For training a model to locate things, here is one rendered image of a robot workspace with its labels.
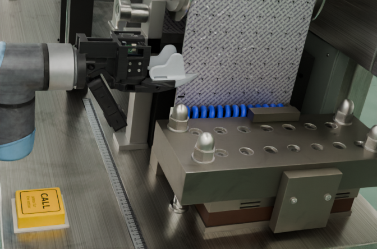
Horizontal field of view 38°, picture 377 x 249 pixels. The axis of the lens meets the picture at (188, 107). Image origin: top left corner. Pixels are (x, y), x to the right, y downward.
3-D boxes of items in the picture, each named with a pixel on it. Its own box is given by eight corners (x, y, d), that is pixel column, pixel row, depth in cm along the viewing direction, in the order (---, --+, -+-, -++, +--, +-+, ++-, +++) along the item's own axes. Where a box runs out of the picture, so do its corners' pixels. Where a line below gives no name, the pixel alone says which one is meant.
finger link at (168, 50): (200, 48, 94) (148, 48, 90) (194, 79, 96) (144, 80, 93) (193, 41, 96) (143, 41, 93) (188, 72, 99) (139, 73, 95)
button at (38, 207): (15, 202, 88) (15, 189, 87) (59, 198, 91) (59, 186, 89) (18, 230, 82) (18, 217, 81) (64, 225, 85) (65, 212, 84)
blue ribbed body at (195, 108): (176, 119, 98) (179, 102, 97) (281, 115, 106) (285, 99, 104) (183, 129, 95) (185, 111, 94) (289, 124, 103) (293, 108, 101)
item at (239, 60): (173, 112, 98) (187, 13, 90) (286, 108, 106) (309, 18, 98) (173, 113, 98) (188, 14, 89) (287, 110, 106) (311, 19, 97)
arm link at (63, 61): (48, 98, 84) (43, 77, 91) (78, 98, 86) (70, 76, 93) (50, 54, 81) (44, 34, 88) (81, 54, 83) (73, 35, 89)
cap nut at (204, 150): (188, 152, 84) (192, 127, 82) (209, 151, 86) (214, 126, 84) (196, 165, 81) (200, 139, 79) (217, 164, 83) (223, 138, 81)
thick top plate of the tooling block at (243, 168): (151, 149, 95) (155, 119, 92) (342, 138, 109) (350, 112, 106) (180, 206, 82) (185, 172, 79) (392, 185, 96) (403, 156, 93)
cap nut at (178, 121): (164, 122, 92) (167, 98, 90) (184, 121, 93) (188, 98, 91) (170, 133, 89) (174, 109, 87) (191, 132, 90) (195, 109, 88)
